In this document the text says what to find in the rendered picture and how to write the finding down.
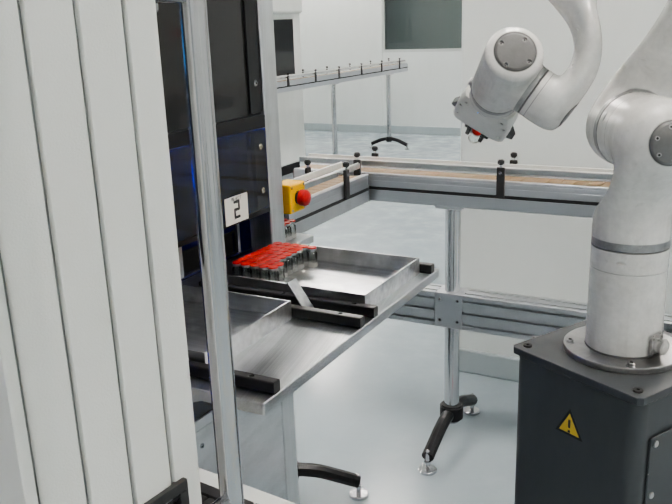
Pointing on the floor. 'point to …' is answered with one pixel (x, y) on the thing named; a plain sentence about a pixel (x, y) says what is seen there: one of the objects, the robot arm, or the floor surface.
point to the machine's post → (260, 231)
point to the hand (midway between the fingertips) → (478, 127)
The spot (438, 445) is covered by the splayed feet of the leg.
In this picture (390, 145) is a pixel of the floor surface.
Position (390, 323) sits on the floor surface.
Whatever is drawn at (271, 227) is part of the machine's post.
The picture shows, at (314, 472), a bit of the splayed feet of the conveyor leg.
